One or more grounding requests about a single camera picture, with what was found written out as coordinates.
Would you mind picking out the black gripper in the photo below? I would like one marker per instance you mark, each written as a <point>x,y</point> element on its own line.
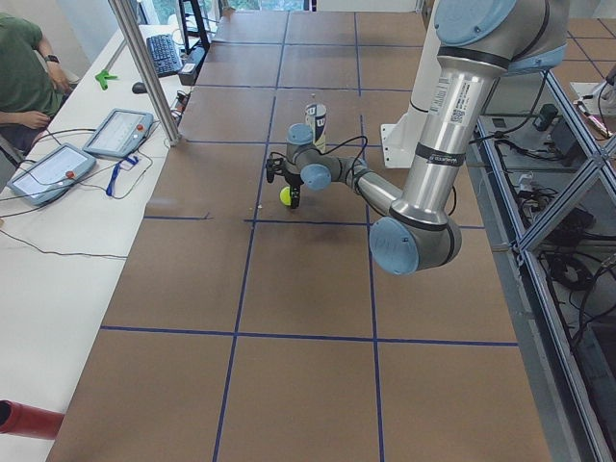
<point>293,181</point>

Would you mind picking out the yellow Roland Garros tennis ball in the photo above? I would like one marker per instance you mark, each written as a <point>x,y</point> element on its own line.
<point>283,196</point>

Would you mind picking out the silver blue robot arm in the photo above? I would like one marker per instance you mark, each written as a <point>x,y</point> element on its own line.
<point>480,42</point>

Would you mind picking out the clear plastic ball can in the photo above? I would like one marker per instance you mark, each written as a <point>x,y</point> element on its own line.
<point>315,118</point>

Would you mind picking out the far grey teach pendant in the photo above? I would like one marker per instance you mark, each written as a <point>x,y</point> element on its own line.
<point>119,134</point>

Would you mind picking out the grey teach pendant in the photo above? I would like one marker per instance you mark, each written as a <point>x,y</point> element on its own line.
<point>119,134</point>
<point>53,175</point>

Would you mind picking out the black computer keyboard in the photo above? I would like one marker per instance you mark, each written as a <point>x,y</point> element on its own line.
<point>164,55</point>

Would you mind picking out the black computer mouse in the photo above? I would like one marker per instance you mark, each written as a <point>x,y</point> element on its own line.
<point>139,88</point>

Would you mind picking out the green plastic clamp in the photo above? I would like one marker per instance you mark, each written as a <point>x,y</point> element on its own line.
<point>104,77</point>

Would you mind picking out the near grey teach pendant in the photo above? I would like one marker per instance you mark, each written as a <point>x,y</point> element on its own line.
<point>53,175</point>

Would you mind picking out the person in green shirt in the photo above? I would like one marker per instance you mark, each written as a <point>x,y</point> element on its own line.
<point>34,85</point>

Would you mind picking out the red cylinder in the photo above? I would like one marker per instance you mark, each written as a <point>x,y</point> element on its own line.
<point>23,420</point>

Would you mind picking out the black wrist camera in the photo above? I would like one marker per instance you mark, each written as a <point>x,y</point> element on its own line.
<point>275,166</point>

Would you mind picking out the white metal base plate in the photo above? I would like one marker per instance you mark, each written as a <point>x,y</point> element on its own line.
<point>398,143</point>

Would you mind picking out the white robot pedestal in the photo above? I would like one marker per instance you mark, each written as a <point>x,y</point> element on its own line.
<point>429,69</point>

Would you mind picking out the grey aluminium post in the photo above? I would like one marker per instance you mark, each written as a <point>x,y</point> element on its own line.
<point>130,29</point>

